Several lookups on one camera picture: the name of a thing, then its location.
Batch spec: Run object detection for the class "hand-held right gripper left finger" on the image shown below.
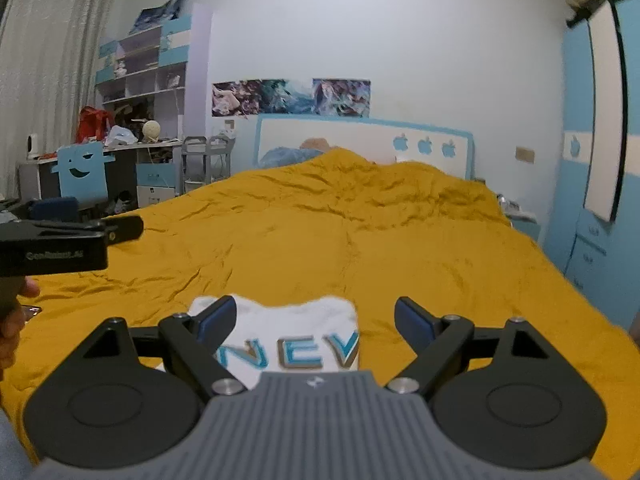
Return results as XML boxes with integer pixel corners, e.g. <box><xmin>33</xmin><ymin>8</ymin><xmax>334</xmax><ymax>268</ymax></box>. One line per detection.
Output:
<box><xmin>75</xmin><ymin>295</ymin><xmax>248</xmax><ymax>403</ymax></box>

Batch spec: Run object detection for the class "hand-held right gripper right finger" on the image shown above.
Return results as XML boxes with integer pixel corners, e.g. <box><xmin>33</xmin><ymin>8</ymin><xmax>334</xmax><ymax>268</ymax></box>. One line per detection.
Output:
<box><xmin>385</xmin><ymin>296</ymin><xmax>556</xmax><ymax>401</ymax></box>

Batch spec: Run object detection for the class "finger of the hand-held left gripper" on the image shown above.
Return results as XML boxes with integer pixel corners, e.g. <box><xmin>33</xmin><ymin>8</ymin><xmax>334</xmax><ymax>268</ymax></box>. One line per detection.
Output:
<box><xmin>100</xmin><ymin>215</ymin><xmax>145</xmax><ymax>247</ymax></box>

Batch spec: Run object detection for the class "white t-shirt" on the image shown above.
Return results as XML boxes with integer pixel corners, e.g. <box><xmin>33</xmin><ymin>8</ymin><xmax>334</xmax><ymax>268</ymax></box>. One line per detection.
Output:
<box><xmin>189</xmin><ymin>295</ymin><xmax>362</xmax><ymax>391</ymax></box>

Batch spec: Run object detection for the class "person's left hand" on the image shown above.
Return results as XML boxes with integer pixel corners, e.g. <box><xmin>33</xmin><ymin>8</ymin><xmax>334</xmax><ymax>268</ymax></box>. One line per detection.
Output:
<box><xmin>0</xmin><ymin>277</ymin><xmax>41</xmax><ymax>371</ymax></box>

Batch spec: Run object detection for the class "blue and white drawer cabinet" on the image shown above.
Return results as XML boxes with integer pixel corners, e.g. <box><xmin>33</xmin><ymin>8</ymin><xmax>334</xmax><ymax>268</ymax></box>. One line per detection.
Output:
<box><xmin>136</xmin><ymin>162</ymin><xmax>177</xmax><ymax>209</ymax></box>

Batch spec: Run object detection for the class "blue smiley face chair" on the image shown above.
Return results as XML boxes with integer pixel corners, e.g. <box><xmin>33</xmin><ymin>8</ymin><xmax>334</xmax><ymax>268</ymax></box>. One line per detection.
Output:
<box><xmin>51</xmin><ymin>141</ymin><xmax>116</xmax><ymax>201</ymax></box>

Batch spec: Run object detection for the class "grey desk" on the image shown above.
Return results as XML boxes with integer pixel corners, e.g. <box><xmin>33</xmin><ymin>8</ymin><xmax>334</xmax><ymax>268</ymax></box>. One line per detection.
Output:
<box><xmin>17</xmin><ymin>137</ymin><xmax>183</xmax><ymax>211</ymax></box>

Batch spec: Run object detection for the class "light blue plastic bag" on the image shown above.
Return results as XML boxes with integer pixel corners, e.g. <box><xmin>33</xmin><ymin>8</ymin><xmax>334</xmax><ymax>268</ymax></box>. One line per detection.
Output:
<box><xmin>106</xmin><ymin>125</ymin><xmax>138</xmax><ymax>147</ymax></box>

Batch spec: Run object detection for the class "yellow blanket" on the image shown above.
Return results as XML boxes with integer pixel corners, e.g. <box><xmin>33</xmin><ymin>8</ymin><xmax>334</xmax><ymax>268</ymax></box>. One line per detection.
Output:
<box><xmin>0</xmin><ymin>147</ymin><xmax>640</xmax><ymax>480</ymax></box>

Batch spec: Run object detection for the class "grey trolley cart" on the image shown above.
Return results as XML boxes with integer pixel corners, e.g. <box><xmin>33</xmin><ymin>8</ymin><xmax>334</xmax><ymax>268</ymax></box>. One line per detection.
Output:
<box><xmin>181</xmin><ymin>135</ymin><xmax>237</xmax><ymax>196</ymax></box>

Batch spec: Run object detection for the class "red bag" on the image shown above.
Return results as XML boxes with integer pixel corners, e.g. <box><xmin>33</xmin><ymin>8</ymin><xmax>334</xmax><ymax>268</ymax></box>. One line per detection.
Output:
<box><xmin>75</xmin><ymin>106</ymin><xmax>117</xmax><ymax>143</ymax></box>

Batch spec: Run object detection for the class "blue nightstand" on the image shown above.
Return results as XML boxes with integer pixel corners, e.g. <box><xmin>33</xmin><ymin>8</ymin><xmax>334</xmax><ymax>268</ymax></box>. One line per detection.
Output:
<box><xmin>497</xmin><ymin>192</ymin><xmax>542</xmax><ymax>243</ymax></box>

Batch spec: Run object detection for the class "white and blue bookshelf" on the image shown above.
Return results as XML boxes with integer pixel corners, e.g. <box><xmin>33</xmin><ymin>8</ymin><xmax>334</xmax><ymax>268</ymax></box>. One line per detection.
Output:
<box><xmin>94</xmin><ymin>2</ymin><xmax>215</xmax><ymax>142</ymax></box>

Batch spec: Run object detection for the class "blue pillow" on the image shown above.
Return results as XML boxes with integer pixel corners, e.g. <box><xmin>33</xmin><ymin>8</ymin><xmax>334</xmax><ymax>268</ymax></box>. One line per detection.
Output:
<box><xmin>260</xmin><ymin>146</ymin><xmax>326</xmax><ymax>170</ymax></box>

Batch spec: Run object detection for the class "white curtain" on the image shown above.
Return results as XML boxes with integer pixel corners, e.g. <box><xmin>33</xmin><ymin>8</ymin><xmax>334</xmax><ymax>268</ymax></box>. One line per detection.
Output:
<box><xmin>0</xmin><ymin>0</ymin><xmax>133</xmax><ymax>201</ymax></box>

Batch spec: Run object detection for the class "white and blue headboard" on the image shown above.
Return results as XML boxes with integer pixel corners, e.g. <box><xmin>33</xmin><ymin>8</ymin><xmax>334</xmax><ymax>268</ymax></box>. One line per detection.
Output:
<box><xmin>255</xmin><ymin>114</ymin><xmax>475</xmax><ymax>181</ymax></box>

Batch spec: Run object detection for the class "blue wardrobe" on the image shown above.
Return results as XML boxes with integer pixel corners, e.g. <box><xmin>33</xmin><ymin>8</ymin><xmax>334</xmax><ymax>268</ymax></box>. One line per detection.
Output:
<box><xmin>542</xmin><ymin>0</ymin><xmax>640</xmax><ymax>333</ymax></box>

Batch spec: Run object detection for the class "blue printed box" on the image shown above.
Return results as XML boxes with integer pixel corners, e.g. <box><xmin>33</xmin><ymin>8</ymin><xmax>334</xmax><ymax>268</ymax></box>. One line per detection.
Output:
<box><xmin>134</xmin><ymin>0</ymin><xmax>189</xmax><ymax>36</ymax></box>

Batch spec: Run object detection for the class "teal wall poster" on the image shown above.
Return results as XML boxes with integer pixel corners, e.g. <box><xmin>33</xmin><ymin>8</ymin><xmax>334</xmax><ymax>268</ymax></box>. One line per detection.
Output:
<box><xmin>260</xmin><ymin>78</ymin><xmax>315</xmax><ymax>116</ymax></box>

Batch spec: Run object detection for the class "blue and pink wall poster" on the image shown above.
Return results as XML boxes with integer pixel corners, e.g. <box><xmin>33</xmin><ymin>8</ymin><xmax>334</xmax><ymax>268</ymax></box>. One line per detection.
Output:
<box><xmin>312</xmin><ymin>78</ymin><xmax>372</xmax><ymax>118</ymax></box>

